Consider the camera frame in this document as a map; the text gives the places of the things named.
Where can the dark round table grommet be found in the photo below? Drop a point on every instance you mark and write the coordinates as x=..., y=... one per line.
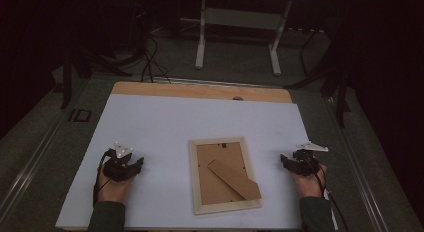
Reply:
x=237, y=98

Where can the white table mat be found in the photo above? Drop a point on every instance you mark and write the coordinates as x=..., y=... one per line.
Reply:
x=160, y=132

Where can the person's right hand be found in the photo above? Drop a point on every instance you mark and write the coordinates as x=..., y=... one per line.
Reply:
x=310, y=187

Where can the black rectangular floor plate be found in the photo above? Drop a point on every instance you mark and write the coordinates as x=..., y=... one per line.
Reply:
x=71, y=115

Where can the wooden picture frame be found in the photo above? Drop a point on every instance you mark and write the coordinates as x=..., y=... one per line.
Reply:
x=216, y=178

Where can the black metal stand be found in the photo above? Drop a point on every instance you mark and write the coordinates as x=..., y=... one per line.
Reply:
x=340, y=92
x=66, y=78

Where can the white metal desk frame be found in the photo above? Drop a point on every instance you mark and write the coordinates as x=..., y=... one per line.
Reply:
x=200, y=42

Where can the person's left hand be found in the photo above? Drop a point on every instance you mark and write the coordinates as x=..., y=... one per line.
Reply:
x=113, y=192

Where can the metal floor rail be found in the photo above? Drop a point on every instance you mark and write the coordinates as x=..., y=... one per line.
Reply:
x=358, y=165
x=26, y=173
x=200, y=81

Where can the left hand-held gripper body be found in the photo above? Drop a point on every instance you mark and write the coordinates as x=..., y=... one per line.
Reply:
x=116, y=168

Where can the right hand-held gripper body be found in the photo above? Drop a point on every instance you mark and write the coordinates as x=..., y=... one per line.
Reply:
x=305, y=165

